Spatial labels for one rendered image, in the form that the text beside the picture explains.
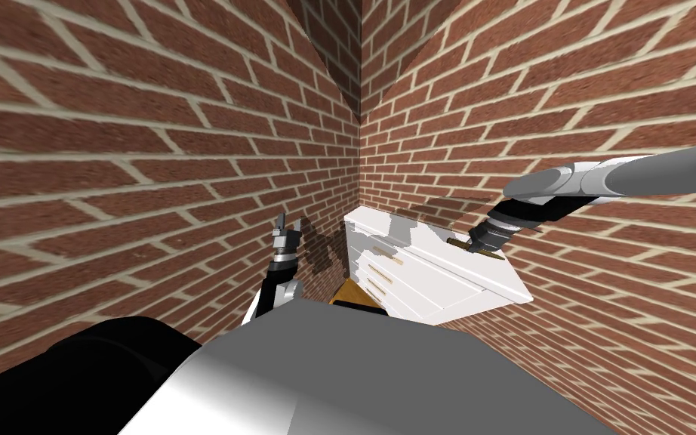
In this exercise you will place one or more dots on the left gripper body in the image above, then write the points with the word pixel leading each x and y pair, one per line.
pixel 286 243

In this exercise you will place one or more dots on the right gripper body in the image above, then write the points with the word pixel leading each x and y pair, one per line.
pixel 482 243

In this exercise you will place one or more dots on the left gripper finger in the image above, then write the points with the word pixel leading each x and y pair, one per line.
pixel 280 222
pixel 296 226

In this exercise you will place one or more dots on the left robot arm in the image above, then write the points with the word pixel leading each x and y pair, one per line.
pixel 82 380

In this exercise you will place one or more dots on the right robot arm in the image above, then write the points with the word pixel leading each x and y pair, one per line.
pixel 656 172

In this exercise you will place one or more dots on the white drawer cabinet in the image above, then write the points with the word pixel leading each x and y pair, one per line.
pixel 432 284

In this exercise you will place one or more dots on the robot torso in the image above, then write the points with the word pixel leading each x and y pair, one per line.
pixel 348 374

